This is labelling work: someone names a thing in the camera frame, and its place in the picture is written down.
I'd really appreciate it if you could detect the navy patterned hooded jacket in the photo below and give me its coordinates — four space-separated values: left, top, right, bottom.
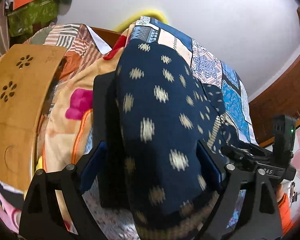
115 38 252 239

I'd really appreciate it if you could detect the orange sleeve forearm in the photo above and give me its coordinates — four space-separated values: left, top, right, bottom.
278 193 293 235

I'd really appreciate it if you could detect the right hand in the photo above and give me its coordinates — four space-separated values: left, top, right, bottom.
275 184 285 203

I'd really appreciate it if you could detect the blue patchwork bedspread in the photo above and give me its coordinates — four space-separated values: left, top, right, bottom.
84 16 260 230

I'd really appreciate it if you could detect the black folded garment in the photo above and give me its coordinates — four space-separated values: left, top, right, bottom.
93 72 130 210

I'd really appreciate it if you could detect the beige floral blanket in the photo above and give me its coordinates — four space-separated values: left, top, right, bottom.
42 34 127 172

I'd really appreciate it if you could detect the wooden lap desk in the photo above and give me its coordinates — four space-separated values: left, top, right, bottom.
0 44 66 191

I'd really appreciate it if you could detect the striped patchwork pillow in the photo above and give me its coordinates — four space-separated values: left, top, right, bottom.
24 23 106 81

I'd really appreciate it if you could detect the yellow round object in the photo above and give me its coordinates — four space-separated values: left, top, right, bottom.
113 9 168 33

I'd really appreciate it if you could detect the green patterned bag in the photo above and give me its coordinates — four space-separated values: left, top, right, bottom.
7 0 59 37

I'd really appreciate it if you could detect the wooden door frame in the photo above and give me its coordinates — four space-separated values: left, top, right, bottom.
248 7 300 145

